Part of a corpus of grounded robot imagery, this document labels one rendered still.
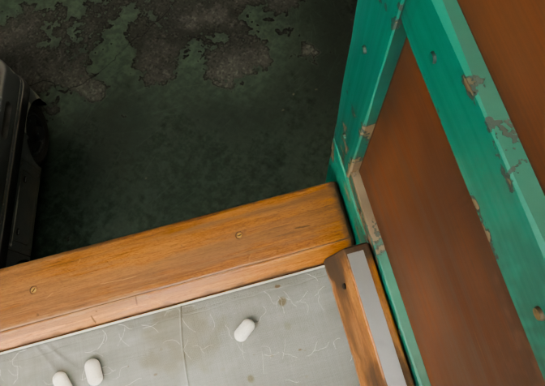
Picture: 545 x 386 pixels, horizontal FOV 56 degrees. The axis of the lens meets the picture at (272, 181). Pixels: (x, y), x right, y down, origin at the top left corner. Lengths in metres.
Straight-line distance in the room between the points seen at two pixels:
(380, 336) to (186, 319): 0.29
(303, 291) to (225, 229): 0.15
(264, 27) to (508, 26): 1.60
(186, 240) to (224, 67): 1.07
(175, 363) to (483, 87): 0.62
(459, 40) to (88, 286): 0.65
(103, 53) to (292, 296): 1.32
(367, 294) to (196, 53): 1.31
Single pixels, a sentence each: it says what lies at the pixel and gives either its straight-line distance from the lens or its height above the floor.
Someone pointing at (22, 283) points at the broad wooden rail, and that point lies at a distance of 0.87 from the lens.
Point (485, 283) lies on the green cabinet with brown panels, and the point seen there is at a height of 1.15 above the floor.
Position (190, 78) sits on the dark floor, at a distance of 1.78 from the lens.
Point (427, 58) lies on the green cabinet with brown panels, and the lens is 0.36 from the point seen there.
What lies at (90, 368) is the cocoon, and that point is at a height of 0.76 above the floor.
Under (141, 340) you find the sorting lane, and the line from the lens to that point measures 0.82.
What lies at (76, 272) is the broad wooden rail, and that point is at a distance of 0.83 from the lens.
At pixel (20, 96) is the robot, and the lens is 1.63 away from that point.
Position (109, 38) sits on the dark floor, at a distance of 1.94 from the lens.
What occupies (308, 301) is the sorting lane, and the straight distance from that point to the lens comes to 0.79.
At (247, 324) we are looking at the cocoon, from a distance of 0.77.
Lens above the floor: 1.53
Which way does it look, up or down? 72 degrees down
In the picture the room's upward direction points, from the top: 8 degrees counter-clockwise
